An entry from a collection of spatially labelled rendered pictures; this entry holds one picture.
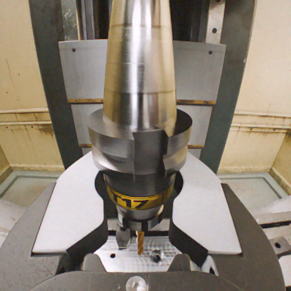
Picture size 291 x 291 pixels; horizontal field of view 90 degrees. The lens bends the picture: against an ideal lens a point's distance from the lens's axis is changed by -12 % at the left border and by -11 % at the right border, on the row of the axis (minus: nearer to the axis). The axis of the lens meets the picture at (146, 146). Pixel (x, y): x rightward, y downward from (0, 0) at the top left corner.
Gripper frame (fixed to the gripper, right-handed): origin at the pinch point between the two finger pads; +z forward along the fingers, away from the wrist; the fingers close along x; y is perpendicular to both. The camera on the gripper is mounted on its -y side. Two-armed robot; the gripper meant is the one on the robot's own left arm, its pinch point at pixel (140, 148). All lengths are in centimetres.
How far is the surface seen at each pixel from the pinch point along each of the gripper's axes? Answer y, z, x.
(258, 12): -30, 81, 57
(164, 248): 32.3, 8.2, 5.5
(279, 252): 35, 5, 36
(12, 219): 62, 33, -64
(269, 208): 61, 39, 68
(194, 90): 3.6, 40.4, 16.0
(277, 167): 62, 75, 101
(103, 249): 32.3, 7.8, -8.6
